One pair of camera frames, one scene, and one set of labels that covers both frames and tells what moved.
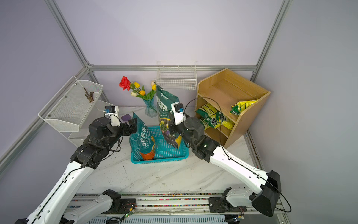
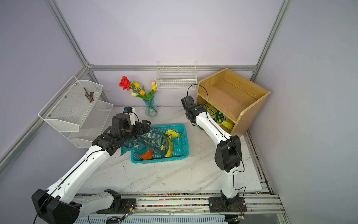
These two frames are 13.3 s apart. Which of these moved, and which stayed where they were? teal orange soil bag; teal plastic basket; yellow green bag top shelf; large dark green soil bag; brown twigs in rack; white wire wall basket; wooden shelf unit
Moved: yellow green bag top shelf; teal orange soil bag; large dark green soil bag
Stayed: teal plastic basket; white wire wall basket; brown twigs in rack; wooden shelf unit
